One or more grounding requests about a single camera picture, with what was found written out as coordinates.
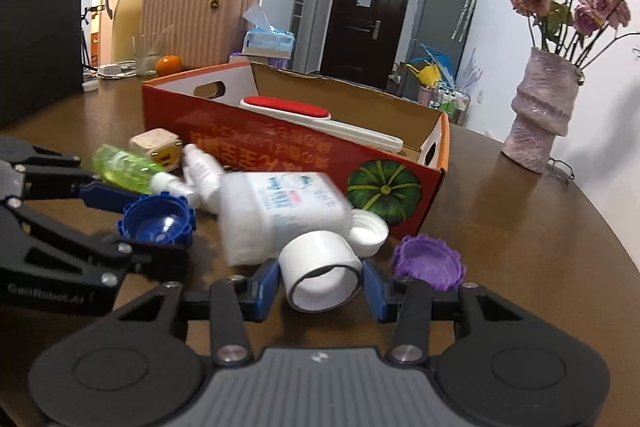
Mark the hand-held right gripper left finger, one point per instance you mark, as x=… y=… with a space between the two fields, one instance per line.
x=265 y=293

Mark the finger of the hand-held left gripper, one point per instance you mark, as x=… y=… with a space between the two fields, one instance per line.
x=100 y=196
x=155 y=263

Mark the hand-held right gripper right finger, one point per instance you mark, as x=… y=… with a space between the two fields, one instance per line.
x=375 y=296

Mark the green transparent bottle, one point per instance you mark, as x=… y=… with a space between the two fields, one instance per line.
x=120 y=164

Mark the blue bottle cap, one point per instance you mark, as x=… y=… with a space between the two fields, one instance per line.
x=155 y=219

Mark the purple bottle cap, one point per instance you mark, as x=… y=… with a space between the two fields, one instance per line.
x=427 y=262

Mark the white bottle cap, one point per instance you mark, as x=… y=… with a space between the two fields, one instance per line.
x=370 y=232

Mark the beige charger plug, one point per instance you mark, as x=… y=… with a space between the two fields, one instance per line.
x=155 y=144

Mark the large white plastic bottle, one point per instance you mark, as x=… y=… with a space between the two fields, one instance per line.
x=270 y=217

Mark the small white bottle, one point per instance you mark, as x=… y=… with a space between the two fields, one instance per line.
x=202 y=169

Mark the red cardboard box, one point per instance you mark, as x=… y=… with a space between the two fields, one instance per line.
x=280 y=147

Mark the white power adapter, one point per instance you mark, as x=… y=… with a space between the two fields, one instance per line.
x=112 y=71

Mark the orange fruit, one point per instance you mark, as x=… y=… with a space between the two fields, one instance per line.
x=168 y=65

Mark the clear glass cup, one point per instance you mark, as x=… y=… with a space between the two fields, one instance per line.
x=147 y=54

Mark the phone tripod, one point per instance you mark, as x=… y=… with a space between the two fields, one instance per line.
x=90 y=32

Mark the black paper bag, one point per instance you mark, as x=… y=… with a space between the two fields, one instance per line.
x=40 y=37

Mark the yellow thermos jug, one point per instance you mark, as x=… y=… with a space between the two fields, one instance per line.
x=127 y=17

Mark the red and white lint brush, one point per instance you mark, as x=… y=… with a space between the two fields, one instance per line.
x=285 y=107

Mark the purple and white tissue package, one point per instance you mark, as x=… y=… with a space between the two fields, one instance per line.
x=240 y=58

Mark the pink ribbed suitcase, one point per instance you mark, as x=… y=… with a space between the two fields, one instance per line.
x=200 y=22

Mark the eyeglasses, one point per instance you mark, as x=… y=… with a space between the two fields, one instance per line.
x=562 y=169

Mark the yellow watering can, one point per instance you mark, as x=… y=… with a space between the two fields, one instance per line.
x=425 y=74

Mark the blue tissue pack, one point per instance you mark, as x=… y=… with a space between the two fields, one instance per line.
x=267 y=39

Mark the blue folding rack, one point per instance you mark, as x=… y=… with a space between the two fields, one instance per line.
x=437 y=54

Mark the pink textured vase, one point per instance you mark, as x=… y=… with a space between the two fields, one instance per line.
x=542 y=107

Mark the dark brown door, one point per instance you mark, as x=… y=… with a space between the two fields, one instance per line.
x=365 y=22

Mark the grey refrigerator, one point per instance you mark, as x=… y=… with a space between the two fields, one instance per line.
x=435 y=17

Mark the folded umbrella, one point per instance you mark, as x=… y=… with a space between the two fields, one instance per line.
x=465 y=9

